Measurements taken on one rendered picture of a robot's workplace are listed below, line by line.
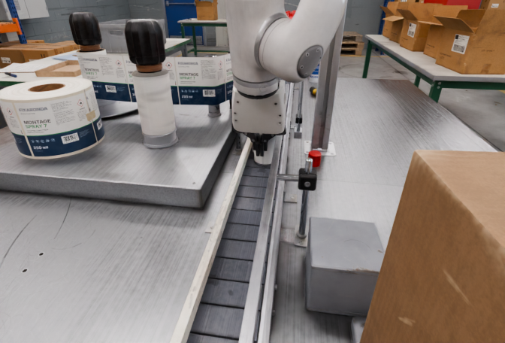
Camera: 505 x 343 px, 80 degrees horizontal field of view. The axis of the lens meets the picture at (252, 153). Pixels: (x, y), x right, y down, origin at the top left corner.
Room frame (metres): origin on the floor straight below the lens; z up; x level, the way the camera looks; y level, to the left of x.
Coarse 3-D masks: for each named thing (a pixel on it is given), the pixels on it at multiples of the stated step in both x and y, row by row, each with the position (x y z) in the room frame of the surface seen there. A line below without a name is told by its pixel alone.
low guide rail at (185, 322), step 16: (240, 160) 0.56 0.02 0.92; (240, 176) 0.51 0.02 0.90; (224, 208) 0.39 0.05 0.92; (224, 224) 0.37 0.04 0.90; (208, 240) 0.32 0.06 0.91; (208, 256) 0.29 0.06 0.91; (208, 272) 0.28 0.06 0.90; (192, 288) 0.24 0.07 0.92; (192, 304) 0.22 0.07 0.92; (192, 320) 0.21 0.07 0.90; (176, 336) 0.19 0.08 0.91
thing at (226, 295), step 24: (288, 96) 1.12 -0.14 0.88; (264, 168) 0.58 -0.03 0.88; (240, 192) 0.49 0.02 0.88; (264, 192) 0.49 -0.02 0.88; (240, 216) 0.42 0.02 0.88; (240, 240) 0.36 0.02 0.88; (216, 264) 0.31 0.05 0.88; (240, 264) 0.31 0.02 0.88; (216, 288) 0.27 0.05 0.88; (240, 288) 0.27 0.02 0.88; (216, 312) 0.24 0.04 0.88; (240, 312) 0.24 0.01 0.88; (192, 336) 0.21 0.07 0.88; (216, 336) 0.21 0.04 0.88
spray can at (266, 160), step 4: (276, 136) 0.61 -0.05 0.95; (272, 140) 0.60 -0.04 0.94; (268, 144) 0.59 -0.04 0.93; (272, 144) 0.60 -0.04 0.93; (268, 148) 0.59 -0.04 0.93; (272, 148) 0.60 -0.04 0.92; (264, 152) 0.59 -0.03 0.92; (268, 152) 0.59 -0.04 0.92; (272, 152) 0.60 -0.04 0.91; (256, 156) 0.60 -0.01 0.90; (260, 156) 0.59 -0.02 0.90; (264, 156) 0.59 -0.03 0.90; (268, 156) 0.59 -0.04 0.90; (272, 156) 0.60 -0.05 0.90; (256, 160) 0.60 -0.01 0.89; (260, 160) 0.59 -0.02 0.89; (264, 160) 0.59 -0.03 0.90; (268, 160) 0.59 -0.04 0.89; (260, 164) 0.59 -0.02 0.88; (264, 164) 0.59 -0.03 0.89; (268, 164) 0.59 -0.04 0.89
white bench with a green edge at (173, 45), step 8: (168, 40) 3.37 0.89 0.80; (176, 40) 3.37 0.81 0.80; (184, 40) 3.37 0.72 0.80; (168, 48) 2.85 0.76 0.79; (176, 48) 3.17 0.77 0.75; (184, 48) 3.40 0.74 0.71; (184, 56) 3.41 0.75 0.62; (40, 64) 2.13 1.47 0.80; (48, 64) 2.13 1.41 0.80; (0, 80) 1.68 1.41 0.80; (8, 80) 1.68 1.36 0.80; (16, 80) 1.68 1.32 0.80; (24, 80) 1.68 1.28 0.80; (32, 80) 1.68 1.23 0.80; (0, 88) 1.73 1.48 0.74; (0, 112) 1.77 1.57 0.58; (0, 120) 1.75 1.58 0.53; (0, 128) 1.74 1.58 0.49
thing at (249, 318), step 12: (288, 84) 0.99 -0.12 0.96; (276, 144) 0.54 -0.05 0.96; (276, 156) 0.49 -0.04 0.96; (276, 168) 0.44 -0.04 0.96; (264, 204) 0.34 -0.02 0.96; (264, 216) 0.32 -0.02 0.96; (264, 228) 0.29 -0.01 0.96; (264, 240) 0.27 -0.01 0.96; (264, 252) 0.25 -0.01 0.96; (252, 264) 0.24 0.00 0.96; (264, 264) 0.24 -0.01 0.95; (252, 276) 0.22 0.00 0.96; (252, 288) 0.21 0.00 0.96; (252, 300) 0.19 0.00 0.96; (252, 312) 0.18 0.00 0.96; (252, 324) 0.17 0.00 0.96; (240, 336) 0.16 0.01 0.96; (252, 336) 0.16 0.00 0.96
